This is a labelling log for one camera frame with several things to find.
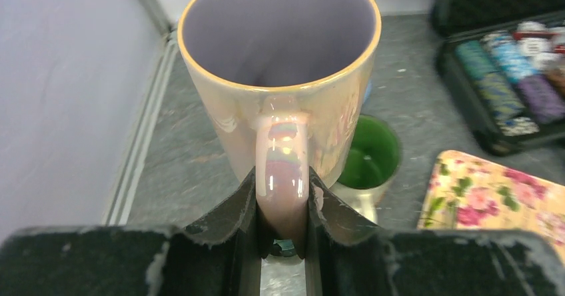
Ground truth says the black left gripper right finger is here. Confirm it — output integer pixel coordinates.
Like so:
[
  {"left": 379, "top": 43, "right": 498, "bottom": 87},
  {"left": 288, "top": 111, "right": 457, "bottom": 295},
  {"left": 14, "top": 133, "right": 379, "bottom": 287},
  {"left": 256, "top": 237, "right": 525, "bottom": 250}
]
[{"left": 305, "top": 171, "right": 564, "bottom": 295}]

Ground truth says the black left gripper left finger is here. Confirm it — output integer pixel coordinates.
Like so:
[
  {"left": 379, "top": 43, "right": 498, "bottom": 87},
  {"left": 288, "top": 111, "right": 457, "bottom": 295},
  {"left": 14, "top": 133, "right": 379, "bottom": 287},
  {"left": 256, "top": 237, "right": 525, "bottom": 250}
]
[{"left": 1, "top": 173, "right": 261, "bottom": 295}]

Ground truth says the green-inside floral mug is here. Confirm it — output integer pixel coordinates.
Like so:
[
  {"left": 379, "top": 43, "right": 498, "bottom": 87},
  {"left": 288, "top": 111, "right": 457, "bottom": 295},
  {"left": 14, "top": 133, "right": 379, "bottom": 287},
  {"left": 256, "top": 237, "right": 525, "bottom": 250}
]
[{"left": 330, "top": 115, "right": 402, "bottom": 223}]

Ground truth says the floral rectangular tray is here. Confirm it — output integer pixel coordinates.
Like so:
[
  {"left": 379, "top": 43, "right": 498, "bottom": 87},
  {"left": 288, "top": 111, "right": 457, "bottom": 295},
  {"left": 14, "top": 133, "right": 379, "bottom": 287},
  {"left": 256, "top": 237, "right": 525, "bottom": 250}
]
[{"left": 417, "top": 150, "right": 564, "bottom": 257}]

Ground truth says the beige mug purple inside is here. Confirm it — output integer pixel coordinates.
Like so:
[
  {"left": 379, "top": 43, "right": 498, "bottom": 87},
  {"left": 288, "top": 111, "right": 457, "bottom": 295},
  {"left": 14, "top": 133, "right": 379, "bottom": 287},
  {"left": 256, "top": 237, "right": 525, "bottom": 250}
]
[{"left": 177, "top": 0, "right": 382, "bottom": 257}]

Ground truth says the black poker chip case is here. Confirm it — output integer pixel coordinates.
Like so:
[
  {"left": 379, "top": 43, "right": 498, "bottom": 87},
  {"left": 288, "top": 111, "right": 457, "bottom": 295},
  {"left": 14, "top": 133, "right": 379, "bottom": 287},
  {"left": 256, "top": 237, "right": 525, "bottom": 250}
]
[{"left": 430, "top": 0, "right": 564, "bottom": 156}]

